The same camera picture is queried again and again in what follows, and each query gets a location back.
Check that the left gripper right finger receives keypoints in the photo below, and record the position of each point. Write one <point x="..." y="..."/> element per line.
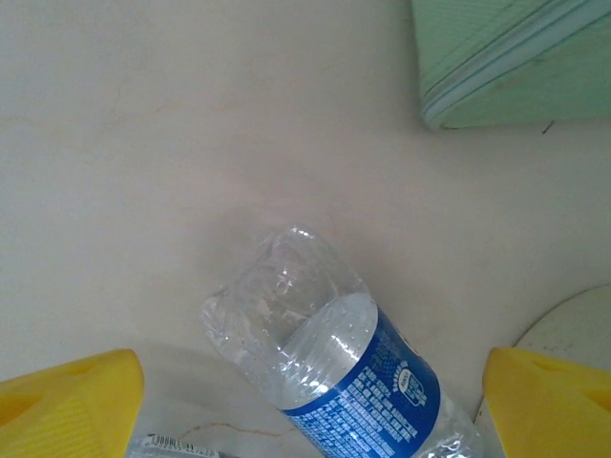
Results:
<point x="554" y="410"/>

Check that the mint green carry case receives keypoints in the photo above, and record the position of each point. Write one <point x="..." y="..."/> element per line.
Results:
<point x="525" y="62"/>

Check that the blue-label clear bottle blue cap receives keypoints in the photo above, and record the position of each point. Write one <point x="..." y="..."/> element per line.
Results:
<point x="334" y="362"/>

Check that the white ribbed waste bin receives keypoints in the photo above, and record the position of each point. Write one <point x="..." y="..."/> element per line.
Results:
<point x="573" y="319"/>

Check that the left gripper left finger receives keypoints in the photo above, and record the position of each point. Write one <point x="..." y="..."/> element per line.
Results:
<point x="62" y="410"/>

